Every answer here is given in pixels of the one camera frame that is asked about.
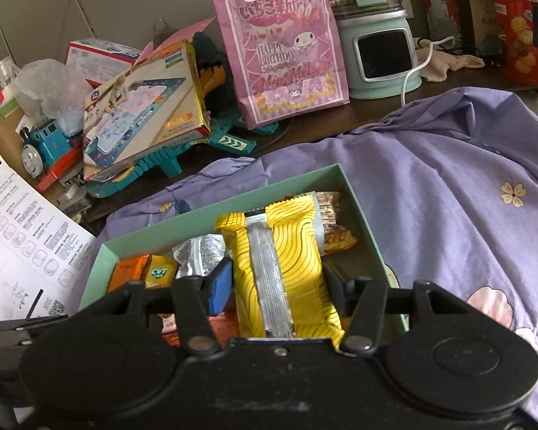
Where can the beige cloth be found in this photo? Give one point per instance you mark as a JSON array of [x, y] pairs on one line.
[[444, 65]]

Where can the white plastic bag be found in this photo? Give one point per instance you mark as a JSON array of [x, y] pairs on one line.
[[49, 85]]

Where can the yellow striped snack packet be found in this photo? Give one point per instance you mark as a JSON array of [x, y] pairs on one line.
[[305, 255]]

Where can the clear purple snack packet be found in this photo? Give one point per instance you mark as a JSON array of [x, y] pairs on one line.
[[201, 251]]

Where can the red cookie tin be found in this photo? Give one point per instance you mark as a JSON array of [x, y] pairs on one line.
[[524, 31]]

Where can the mint green blender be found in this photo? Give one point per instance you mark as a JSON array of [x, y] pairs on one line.
[[376, 53]]

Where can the red orange snack packet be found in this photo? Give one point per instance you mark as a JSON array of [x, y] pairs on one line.
[[222, 324]]

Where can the clear plastic cup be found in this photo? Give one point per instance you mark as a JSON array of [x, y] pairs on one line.
[[2, 71]]

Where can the red white toy box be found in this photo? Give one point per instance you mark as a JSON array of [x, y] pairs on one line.
[[98, 58]]

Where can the orange yellow cracker packet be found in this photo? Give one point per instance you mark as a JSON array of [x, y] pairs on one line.
[[334, 228]]

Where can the white instruction sheet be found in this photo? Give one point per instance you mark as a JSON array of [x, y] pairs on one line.
[[22, 242]]

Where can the mint green cardboard box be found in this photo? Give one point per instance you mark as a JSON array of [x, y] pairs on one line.
[[367, 228]]

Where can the dark printed cardboard box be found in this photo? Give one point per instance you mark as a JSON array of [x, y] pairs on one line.
[[439, 13]]

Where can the drawing mat toy box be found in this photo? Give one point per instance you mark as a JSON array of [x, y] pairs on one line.
[[134, 112]]

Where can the teal toy track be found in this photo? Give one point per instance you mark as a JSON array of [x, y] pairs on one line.
[[233, 141]]

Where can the yellow mango snack packet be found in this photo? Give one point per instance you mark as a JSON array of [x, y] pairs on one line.
[[159, 273]]

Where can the purple floral blanket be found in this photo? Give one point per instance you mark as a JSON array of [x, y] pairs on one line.
[[430, 188]]

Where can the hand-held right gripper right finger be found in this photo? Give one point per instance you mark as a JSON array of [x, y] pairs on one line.
[[334, 291]]

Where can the black white printed box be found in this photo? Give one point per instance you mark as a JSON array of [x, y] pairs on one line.
[[71, 180]]

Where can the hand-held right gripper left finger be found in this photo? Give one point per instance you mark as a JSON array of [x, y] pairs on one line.
[[219, 289]]

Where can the blue toy train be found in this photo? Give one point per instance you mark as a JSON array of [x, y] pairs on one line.
[[49, 143]]

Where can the pink gift bag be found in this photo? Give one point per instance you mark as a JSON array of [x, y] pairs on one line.
[[287, 62]]

